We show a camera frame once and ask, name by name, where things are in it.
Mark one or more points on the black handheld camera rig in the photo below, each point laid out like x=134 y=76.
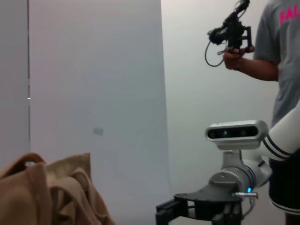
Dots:
x=234 y=30

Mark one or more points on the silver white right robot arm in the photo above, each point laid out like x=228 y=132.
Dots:
x=281 y=136

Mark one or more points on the person in grey shirt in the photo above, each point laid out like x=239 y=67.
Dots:
x=286 y=58

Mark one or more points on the person's hand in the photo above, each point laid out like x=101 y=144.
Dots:
x=230 y=59

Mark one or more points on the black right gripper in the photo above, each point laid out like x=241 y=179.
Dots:
x=211 y=198

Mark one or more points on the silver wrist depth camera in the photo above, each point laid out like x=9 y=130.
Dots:
x=236 y=133

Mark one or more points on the khaki canvas food bag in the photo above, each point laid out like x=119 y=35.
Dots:
x=35 y=194

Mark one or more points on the person's bare forearm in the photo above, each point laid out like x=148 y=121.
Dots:
x=260 y=69

